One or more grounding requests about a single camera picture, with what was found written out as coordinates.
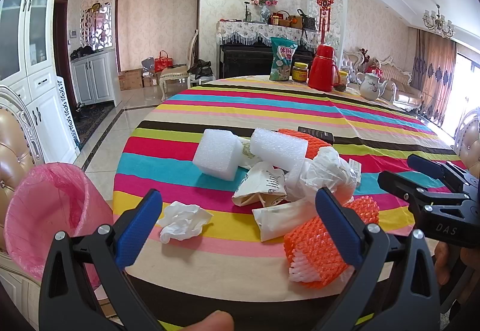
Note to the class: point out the orange foam net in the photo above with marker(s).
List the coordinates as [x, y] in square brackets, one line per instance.
[312, 256]
[313, 143]

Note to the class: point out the crystal chandelier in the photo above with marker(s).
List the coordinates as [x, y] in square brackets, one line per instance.
[437, 23]

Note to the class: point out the folded white paper wrapper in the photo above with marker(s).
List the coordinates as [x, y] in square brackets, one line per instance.
[277, 221]

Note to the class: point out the white display cabinet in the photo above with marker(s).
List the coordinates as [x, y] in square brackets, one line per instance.
[28, 68]

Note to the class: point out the small glass jar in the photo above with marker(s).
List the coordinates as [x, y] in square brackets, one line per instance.
[341, 80]

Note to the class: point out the red chinese knot ornament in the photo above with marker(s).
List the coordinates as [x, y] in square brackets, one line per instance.
[325, 7]

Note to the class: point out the brown patterned curtain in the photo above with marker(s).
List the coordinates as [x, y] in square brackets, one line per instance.
[432, 74]

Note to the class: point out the black handbag on piano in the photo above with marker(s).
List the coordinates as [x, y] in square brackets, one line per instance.
[308, 23]

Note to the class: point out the person's left hand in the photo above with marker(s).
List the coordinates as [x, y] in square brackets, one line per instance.
[217, 321]

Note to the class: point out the red handbag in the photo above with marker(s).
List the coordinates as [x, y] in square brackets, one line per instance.
[162, 61]

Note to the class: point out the lace piano cover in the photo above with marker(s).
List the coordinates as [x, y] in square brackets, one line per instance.
[249, 33]

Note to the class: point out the white tissue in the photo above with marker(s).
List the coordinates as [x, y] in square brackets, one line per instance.
[182, 222]

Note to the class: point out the green snack bag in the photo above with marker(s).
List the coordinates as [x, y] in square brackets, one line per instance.
[283, 51]

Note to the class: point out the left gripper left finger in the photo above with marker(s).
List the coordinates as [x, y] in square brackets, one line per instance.
[67, 298]

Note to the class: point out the striped colourful tablecloth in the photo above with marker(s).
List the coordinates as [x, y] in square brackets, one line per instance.
[227, 267]

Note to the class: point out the printed white paper bag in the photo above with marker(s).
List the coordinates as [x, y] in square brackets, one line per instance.
[262, 184]

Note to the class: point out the orange foam net front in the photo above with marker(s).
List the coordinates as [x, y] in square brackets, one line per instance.
[312, 256]

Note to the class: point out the red thermos jug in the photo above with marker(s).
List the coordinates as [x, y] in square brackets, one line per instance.
[323, 74]

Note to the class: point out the pink flower vase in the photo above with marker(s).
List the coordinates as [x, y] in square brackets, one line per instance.
[264, 8]

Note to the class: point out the brown cardboard box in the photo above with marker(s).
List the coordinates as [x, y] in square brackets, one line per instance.
[131, 79]

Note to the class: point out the cream side chair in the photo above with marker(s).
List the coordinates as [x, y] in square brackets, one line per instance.
[179, 73]

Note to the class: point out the pink lined trash bin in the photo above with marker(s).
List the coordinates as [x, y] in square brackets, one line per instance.
[52, 197]

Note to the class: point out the small white card box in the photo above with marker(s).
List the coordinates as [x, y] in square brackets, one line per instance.
[356, 168]

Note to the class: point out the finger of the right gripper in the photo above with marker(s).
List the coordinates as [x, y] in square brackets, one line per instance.
[451, 175]
[409, 191]

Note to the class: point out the white stool with clothes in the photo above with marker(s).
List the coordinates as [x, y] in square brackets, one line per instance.
[199, 73]

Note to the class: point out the orange foam net back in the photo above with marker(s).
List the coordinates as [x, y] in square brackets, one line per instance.
[313, 143]

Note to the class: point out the white carved sofa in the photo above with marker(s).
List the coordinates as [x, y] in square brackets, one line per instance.
[398, 90]

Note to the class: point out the yellow lid jar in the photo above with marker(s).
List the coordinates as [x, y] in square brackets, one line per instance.
[299, 72]

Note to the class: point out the white floral teapot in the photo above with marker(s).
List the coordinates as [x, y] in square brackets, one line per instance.
[370, 86]

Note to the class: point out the white foam block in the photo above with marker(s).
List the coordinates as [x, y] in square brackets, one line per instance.
[218, 154]

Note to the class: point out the black upright piano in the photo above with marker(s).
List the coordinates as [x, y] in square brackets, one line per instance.
[239, 60]

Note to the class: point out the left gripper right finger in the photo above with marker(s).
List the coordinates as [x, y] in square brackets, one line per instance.
[393, 286]

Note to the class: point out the dark floor rug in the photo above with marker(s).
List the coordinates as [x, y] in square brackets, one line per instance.
[88, 117]

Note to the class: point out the beige tufted dining chair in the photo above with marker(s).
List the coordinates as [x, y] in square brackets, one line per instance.
[20, 149]

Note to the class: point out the white plastic bag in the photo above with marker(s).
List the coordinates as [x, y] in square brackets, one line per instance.
[326, 169]

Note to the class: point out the person's right hand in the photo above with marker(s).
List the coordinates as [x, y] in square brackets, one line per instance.
[470, 257]

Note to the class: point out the white low shoe cabinet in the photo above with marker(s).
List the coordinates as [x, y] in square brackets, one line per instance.
[95, 78]

